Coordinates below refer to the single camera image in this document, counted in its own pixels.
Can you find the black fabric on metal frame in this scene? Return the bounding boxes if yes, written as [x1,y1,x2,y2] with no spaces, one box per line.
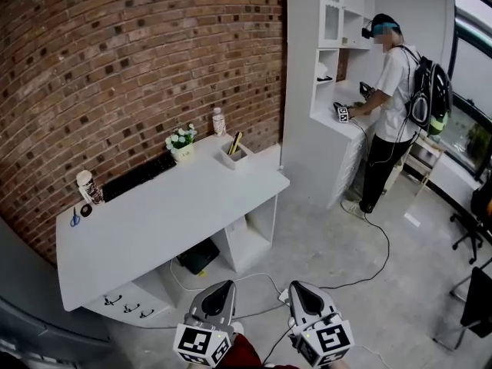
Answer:
[433,255,492,351]

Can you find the black keyboard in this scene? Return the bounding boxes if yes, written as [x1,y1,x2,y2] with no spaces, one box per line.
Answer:
[101,154,178,204]

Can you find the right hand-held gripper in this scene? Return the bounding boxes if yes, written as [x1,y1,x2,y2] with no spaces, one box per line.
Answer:
[288,281,354,368]

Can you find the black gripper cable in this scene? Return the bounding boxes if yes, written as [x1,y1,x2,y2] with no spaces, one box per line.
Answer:
[260,323,296,367]

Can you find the patterned paper cup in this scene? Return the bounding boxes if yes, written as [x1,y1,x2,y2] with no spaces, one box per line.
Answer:
[75,169,105,205]

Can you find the wooden folding stand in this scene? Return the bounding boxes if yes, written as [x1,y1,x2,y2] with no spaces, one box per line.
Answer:
[403,135,447,198]

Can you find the potted white and blue flowers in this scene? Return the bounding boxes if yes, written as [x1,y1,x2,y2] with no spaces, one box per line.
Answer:
[165,123,198,164]

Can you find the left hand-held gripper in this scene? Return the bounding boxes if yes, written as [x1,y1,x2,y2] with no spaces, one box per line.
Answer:
[172,280,238,368]

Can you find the white desk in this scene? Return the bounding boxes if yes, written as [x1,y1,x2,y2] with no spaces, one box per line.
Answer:
[55,132,291,318]

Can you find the black floor cable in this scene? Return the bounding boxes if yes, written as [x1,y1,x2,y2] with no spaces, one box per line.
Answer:
[317,211,391,290]

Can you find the black office chair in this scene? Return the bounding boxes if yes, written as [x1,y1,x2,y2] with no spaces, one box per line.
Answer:
[449,184,492,265]

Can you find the grey desk organiser tray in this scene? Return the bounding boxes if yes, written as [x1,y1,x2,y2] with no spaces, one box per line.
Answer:
[220,141,249,172]

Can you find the person's red clothing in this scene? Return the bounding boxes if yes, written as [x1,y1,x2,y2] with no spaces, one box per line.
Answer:
[226,332,263,369]

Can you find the white floor cable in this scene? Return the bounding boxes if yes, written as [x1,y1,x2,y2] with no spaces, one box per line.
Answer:
[169,258,284,299]

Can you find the white shelf cabinet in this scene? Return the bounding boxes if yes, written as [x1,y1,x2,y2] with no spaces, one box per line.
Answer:
[286,0,380,210]

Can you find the black box with yellow edge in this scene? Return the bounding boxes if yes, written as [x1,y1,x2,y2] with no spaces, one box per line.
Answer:
[176,238,221,277]

